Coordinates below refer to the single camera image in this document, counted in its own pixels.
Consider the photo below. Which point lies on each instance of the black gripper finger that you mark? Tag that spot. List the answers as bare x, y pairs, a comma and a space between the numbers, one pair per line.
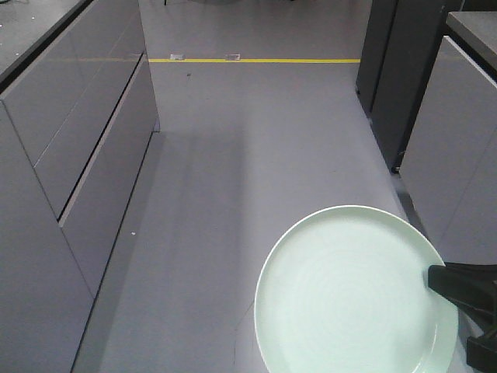
471, 285
481, 350

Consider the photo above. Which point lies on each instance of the mint green round plate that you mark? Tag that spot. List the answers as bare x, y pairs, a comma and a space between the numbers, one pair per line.
346, 290

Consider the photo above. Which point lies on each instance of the grey island cabinet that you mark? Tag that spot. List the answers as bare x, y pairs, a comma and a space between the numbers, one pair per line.
449, 167

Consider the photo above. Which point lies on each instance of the dark tall cabinet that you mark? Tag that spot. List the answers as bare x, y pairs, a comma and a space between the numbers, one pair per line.
399, 50

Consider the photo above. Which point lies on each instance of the grey drawer cabinet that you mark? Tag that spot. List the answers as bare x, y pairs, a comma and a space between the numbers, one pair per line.
77, 113

